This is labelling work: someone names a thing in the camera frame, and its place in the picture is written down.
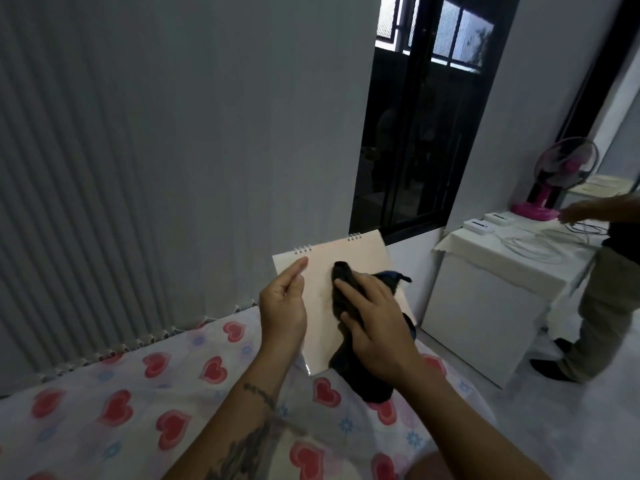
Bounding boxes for person's left hand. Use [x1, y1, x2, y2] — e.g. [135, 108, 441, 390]
[259, 257, 309, 358]

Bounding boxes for person's right hand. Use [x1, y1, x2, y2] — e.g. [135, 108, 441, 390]
[332, 275, 427, 391]

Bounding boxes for cream spiral-bound desk calendar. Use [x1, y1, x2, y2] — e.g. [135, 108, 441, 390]
[272, 233, 419, 376]

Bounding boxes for black cloth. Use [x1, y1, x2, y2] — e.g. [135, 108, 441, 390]
[327, 261, 417, 403]

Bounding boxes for person's left forearm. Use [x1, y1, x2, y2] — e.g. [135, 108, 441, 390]
[165, 345, 307, 480]

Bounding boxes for person's right forearm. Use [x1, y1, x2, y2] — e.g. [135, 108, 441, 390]
[399, 364, 566, 480]

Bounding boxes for white cabinet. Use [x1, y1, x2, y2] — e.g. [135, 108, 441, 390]
[421, 230, 601, 390]

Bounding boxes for cream tablecloth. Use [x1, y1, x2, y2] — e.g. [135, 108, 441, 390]
[433, 214, 610, 301]

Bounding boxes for black-framed window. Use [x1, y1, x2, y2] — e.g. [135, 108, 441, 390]
[349, 0, 522, 245]

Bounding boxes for grey vertical blinds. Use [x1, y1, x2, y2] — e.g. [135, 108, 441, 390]
[0, 0, 383, 398]

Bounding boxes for white heart-print bedsheet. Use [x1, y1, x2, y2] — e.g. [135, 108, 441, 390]
[0, 302, 501, 480]

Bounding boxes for pink table fan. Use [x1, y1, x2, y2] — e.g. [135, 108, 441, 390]
[510, 137, 600, 222]

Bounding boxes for cream paper sheets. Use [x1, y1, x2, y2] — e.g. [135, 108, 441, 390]
[569, 175, 637, 198]

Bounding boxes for coiled white cable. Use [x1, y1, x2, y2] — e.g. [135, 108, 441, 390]
[499, 221, 607, 266]

